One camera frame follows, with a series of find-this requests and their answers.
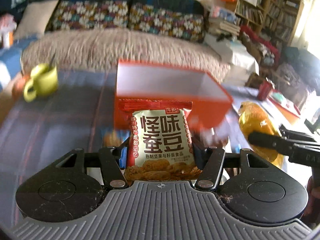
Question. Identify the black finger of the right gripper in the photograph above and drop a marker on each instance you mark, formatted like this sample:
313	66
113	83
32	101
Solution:
299	151

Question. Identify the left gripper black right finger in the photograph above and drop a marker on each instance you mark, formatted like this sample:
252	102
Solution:
210	162

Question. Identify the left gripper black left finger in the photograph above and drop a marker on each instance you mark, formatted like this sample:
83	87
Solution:
109	156

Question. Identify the red broad bean snack packet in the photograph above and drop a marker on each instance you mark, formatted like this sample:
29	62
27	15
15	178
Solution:
160	145

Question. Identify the yellow snack bag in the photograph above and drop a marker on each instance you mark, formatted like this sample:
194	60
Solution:
253	118

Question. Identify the red can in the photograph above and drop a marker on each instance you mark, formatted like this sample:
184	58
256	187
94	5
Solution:
265	89

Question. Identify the plaid blue tablecloth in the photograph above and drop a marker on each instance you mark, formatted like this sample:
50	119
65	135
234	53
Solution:
52	187

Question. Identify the orange cardboard box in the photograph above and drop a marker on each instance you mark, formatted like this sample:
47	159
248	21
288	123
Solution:
154	81

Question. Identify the yellow green mug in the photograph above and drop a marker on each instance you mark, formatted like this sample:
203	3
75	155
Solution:
43	82

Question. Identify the right floral cushion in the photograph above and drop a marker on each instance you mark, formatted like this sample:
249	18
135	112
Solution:
159	21

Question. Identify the floral cushion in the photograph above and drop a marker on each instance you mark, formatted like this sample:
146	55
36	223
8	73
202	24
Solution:
90	15
159	21

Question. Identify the stack of books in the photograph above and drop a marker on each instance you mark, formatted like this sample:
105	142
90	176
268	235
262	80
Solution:
222	21

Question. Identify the wooden bookshelf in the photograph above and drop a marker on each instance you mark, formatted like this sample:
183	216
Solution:
273	20

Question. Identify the left floral cushion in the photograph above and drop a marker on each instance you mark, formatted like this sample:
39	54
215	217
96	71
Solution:
90	15

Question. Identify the beige pillow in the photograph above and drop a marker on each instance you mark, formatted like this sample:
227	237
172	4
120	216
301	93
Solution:
35	19

